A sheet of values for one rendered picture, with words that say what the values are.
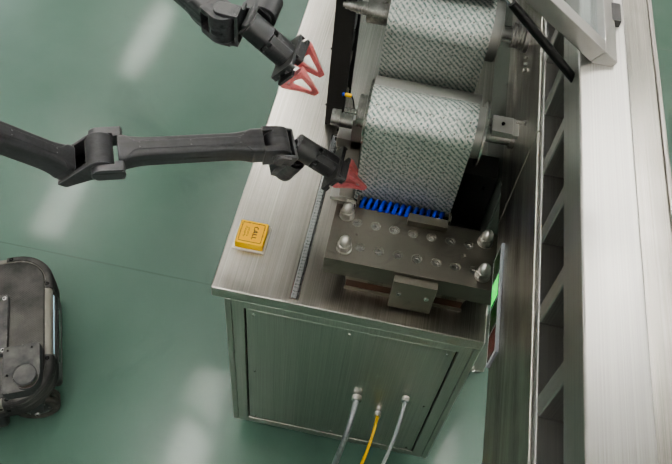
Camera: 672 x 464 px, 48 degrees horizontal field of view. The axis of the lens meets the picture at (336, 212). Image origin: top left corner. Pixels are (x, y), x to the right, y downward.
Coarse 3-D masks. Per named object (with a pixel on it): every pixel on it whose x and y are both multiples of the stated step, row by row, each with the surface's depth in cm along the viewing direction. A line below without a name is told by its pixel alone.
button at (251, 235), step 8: (240, 224) 186; (248, 224) 186; (256, 224) 186; (264, 224) 187; (240, 232) 185; (248, 232) 185; (256, 232) 185; (264, 232) 185; (240, 240) 183; (248, 240) 183; (256, 240) 184; (264, 240) 184; (248, 248) 184; (256, 248) 184
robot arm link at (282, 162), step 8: (288, 128) 170; (288, 136) 170; (296, 152) 168; (272, 160) 166; (280, 160) 165; (288, 160) 166; (296, 160) 168; (272, 168) 175; (280, 168) 174; (288, 168) 174; (296, 168) 174; (280, 176) 176; (288, 176) 176
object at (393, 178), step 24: (360, 168) 173; (384, 168) 172; (408, 168) 170; (432, 168) 169; (456, 168) 167; (360, 192) 180; (384, 192) 178; (408, 192) 177; (432, 192) 175; (456, 192) 174
